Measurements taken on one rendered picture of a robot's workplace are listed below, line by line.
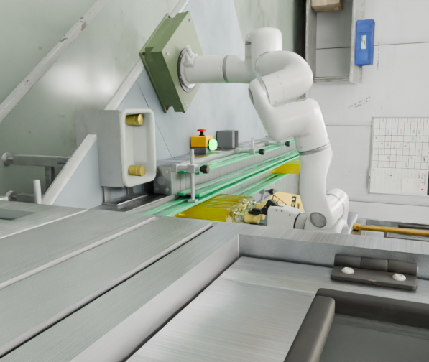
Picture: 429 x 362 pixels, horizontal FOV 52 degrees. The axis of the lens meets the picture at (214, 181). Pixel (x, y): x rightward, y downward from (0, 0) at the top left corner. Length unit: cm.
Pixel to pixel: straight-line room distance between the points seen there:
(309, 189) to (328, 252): 77
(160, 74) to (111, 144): 36
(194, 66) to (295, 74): 47
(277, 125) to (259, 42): 34
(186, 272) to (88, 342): 10
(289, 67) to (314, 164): 27
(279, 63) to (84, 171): 61
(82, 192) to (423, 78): 637
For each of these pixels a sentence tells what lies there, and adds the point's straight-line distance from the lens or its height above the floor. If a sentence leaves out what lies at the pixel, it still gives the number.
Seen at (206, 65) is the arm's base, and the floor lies 93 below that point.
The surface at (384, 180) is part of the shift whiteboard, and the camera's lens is 728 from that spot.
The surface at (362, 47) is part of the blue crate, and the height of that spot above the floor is 98.
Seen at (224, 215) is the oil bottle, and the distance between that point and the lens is 138.
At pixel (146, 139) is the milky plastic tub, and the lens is 141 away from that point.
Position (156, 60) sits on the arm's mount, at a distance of 150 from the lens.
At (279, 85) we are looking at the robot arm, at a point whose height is 126.
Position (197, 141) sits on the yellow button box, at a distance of 181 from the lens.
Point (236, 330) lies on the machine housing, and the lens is 27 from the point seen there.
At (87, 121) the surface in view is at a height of 72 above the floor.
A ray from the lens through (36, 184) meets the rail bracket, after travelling 85.
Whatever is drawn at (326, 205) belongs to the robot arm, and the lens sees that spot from 114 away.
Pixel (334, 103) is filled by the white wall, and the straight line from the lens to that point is 728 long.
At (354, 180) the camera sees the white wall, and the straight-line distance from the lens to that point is 733.
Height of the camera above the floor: 156
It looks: 23 degrees down
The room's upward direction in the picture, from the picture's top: 93 degrees clockwise
